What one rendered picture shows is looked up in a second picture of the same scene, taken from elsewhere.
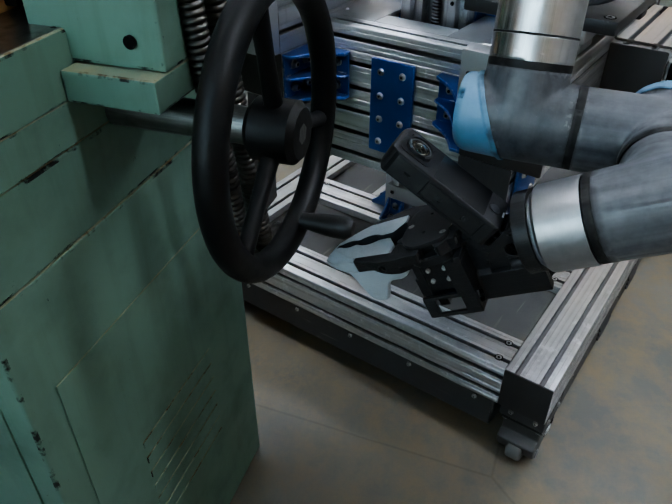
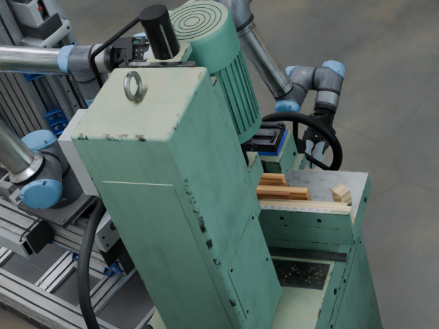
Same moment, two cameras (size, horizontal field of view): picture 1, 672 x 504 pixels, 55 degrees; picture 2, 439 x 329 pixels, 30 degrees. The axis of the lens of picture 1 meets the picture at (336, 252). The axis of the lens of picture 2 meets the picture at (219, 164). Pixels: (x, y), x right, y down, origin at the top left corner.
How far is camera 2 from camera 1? 2.38 m
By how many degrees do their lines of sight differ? 58
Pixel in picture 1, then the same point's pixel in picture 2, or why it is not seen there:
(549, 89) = (295, 88)
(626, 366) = not seen: hidden behind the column
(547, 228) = (334, 101)
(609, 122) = (304, 81)
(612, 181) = (330, 83)
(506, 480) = not seen: hidden behind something
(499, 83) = (291, 96)
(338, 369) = not seen: hidden behind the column
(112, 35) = (292, 156)
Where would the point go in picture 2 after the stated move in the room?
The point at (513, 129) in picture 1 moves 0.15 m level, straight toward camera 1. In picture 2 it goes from (300, 100) to (346, 100)
